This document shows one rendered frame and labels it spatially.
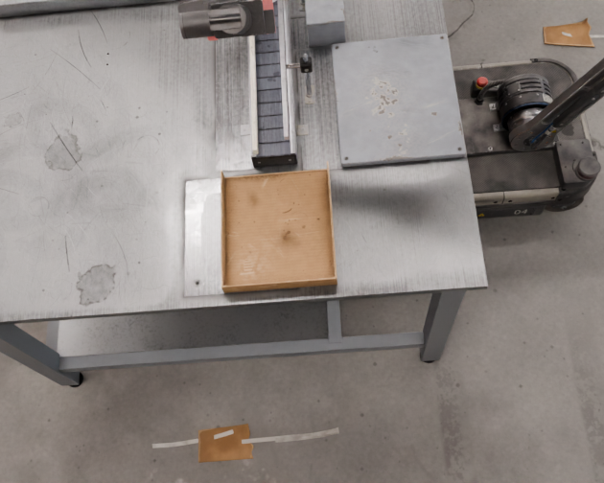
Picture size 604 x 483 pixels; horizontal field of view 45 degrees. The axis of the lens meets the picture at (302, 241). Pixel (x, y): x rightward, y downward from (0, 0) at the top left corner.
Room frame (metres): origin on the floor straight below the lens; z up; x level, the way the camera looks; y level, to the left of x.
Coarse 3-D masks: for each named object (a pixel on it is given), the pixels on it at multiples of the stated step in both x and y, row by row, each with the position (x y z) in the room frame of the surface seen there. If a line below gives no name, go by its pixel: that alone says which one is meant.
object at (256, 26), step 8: (256, 0) 1.02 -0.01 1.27; (216, 8) 1.03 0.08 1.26; (248, 8) 1.01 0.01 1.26; (256, 8) 1.01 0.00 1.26; (256, 16) 1.00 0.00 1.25; (248, 24) 0.96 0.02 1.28; (256, 24) 0.99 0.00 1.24; (264, 24) 0.98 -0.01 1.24; (216, 32) 0.99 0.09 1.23; (248, 32) 0.98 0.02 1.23; (256, 32) 0.98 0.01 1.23; (264, 32) 0.97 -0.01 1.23
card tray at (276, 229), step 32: (224, 192) 0.85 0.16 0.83; (256, 192) 0.83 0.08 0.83; (288, 192) 0.81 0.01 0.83; (320, 192) 0.80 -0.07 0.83; (224, 224) 0.76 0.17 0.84; (256, 224) 0.75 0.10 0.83; (288, 224) 0.73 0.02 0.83; (320, 224) 0.71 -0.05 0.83; (224, 256) 0.68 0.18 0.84; (256, 256) 0.67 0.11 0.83; (288, 256) 0.65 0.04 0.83; (320, 256) 0.63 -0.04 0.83; (224, 288) 0.59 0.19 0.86; (256, 288) 0.58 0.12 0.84
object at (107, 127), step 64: (384, 0) 1.33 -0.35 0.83; (0, 64) 1.37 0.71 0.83; (64, 64) 1.33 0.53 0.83; (128, 64) 1.29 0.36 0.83; (192, 64) 1.25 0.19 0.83; (320, 64) 1.17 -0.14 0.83; (0, 128) 1.17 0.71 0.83; (64, 128) 1.13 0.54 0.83; (128, 128) 1.09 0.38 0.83; (192, 128) 1.05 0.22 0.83; (320, 128) 0.97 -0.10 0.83; (0, 192) 0.98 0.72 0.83; (64, 192) 0.94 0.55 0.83; (128, 192) 0.90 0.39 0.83; (192, 192) 0.87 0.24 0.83; (384, 192) 0.77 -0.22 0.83; (448, 192) 0.73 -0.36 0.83; (0, 256) 0.80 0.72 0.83; (64, 256) 0.77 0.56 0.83; (128, 256) 0.73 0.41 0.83; (192, 256) 0.70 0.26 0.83; (384, 256) 0.60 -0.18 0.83; (448, 256) 0.57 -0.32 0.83; (0, 320) 0.64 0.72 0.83
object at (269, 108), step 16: (256, 48) 1.22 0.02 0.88; (272, 48) 1.21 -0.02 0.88; (256, 64) 1.17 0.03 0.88; (272, 64) 1.16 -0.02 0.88; (256, 80) 1.12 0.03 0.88; (272, 80) 1.11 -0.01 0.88; (272, 96) 1.06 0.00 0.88; (272, 112) 1.02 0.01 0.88; (272, 128) 0.97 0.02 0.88; (272, 144) 0.93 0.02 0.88; (288, 144) 0.92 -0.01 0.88
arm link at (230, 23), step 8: (224, 8) 0.95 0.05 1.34; (232, 8) 0.95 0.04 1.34; (240, 8) 0.95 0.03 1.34; (216, 16) 0.94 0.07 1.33; (224, 16) 0.94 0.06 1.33; (232, 16) 0.93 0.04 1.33; (240, 16) 0.93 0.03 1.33; (248, 16) 0.96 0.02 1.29; (216, 24) 0.93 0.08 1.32; (224, 24) 0.93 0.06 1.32; (232, 24) 0.93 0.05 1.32; (240, 24) 0.92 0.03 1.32; (224, 32) 0.92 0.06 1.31; (232, 32) 0.92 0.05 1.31; (240, 32) 0.92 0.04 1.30
